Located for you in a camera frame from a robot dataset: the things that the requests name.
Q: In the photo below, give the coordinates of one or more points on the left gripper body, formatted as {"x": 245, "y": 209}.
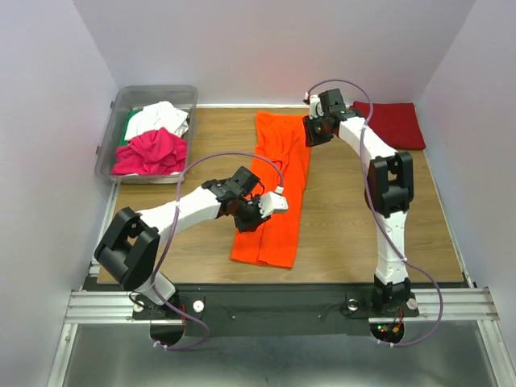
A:
{"x": 247, "y": 214}

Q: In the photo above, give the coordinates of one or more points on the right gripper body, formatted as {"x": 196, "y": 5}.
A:
{"x": 315, "y": 131}

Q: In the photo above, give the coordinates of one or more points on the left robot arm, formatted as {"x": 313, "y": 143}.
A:
{"x": 129, "y": 246}

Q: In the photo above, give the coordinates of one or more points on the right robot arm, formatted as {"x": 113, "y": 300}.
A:
{"x": 388, "y": 188}

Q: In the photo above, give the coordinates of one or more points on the folded dark red t shirt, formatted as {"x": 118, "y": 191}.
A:
{"x": 397, "y": 125}

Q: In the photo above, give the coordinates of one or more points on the pink t shirt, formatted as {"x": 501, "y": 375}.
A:
{"x": 154, "y": 153}

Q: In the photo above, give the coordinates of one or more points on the clear plastic bin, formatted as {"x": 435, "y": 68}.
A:
{"x": 130, "y": 100}

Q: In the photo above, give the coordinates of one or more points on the white t shirt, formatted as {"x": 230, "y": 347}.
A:
{"x": 156, "y": 116}

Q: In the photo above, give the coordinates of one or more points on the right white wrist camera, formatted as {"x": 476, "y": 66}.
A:
{"x": 314, "y": 104}

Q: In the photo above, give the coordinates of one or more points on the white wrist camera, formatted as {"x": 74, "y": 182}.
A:
{"x": 272, "y": 203}
{"x": 314, "y": 104}

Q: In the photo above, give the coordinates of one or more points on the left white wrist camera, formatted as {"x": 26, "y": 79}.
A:
{"x": 272, "y": 203}

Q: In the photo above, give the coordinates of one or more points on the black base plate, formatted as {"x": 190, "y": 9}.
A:
{"x": 279, "y": 326}

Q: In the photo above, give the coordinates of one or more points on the aluminium frame rail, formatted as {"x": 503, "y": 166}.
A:
{"x": 116, "y": 307}

